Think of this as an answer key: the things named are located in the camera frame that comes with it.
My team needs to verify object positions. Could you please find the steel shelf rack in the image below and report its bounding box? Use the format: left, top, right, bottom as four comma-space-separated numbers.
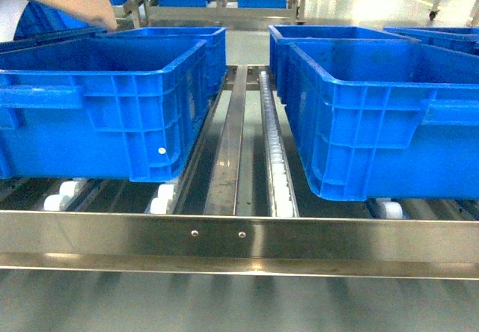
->
1, 64, 478, 280

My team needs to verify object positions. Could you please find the white roller track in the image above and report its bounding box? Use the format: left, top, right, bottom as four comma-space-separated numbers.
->
258, 70, 299, 218

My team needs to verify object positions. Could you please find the blue crate rear left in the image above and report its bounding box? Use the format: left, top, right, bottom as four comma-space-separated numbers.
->
100, 26, 228, 101

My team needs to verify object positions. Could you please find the blue crate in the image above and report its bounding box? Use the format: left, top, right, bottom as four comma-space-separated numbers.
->
100, 26, 228, 101
268, 25, 420, 104
284, 40, 478, 201
1, 38, 208, 182

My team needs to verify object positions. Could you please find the blue crate front left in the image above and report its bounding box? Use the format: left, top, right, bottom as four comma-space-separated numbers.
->
1, 38, 208, 182

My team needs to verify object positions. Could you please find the blue crate rear right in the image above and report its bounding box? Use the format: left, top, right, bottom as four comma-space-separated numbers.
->
268, 25, 420, 104

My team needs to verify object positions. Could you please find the blue crate front right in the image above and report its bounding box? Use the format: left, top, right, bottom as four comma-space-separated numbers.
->
284, 40, 478, 201

